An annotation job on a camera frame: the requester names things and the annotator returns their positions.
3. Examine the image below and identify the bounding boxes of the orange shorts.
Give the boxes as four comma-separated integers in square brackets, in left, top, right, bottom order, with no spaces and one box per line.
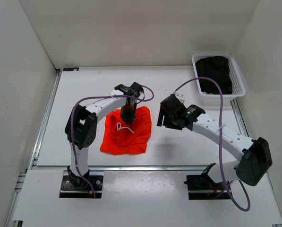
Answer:
[100,106,152,155]

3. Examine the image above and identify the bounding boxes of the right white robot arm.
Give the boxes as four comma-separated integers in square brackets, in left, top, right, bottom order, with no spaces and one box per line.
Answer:
[157,94,273,189]

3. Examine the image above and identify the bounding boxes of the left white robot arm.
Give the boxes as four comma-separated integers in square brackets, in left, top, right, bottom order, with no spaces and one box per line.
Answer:
[65,82,144,189]

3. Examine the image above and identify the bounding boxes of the black folded shorts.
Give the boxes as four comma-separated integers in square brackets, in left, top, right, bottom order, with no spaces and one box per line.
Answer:
[195,56,232,95]

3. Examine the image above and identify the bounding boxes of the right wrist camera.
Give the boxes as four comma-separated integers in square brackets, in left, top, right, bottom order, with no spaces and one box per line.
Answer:
[174,93,185,104]

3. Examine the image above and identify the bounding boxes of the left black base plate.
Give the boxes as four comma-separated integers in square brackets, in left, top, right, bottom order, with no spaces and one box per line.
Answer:
[59,172,103,199]

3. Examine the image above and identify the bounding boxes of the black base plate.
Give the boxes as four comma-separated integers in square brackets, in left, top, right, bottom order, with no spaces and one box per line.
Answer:
[184,163,230,200]
[59,172,103,199]

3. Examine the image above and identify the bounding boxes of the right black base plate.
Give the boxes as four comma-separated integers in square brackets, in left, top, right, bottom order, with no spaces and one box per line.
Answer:
[184,163,230,200]

